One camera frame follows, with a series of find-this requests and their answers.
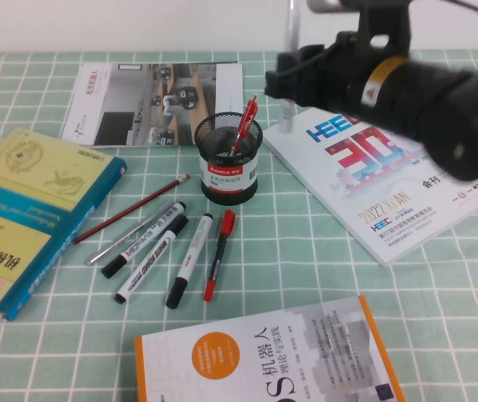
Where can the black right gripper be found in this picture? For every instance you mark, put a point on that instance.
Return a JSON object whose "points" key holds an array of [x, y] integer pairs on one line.
{"points": [[339, 75]]}

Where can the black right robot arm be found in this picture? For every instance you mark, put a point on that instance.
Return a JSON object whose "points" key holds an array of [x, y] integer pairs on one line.
{"points": [[452, 117]]}

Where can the red ballpoint pen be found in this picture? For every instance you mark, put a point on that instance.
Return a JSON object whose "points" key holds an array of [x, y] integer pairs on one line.
{"points": [[246, 121]]}

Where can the black mesh pen holder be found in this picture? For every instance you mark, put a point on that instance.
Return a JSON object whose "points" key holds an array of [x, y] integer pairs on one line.
{"points": [[228, 184]]}

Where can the black pen red cap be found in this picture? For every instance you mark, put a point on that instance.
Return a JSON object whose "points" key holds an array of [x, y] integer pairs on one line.
{"points": [[218, 255]]}

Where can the silver pen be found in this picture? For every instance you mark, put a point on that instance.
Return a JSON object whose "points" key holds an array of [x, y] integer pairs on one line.
{"points": [[125, 238]]}

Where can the white photo brochure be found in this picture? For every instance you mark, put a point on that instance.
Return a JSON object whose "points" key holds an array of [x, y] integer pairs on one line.
{"points": [[138, 104]]}

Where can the white HEEC exhibition catalogue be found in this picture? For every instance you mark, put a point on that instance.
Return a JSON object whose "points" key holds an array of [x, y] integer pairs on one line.
{"points": [[389, 218]]}

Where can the green checked tablecloth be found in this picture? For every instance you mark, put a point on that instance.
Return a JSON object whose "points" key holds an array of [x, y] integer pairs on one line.
{"points": [[305, 276]]}

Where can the red pencil with eraser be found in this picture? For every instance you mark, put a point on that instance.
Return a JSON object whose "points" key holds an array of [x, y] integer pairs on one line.
{"points": [[134, 207]]}

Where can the white marker red label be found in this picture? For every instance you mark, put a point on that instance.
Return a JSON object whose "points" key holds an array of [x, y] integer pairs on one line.
{"points": [[142, 240]]}

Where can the white board marker black cap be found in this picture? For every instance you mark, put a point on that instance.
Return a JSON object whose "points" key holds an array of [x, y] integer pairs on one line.
{"points": [[150, 259]]}

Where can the orange and white robotics book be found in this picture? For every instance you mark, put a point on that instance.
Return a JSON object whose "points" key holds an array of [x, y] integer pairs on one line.
{"points": [[272, 360]]}

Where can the yellow and teal hardcover book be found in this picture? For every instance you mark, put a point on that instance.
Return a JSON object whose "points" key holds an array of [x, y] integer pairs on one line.
{"points": [[33, 218]]}

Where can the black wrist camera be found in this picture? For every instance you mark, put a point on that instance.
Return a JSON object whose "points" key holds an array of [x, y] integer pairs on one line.
{"points": [[383, 25]]}

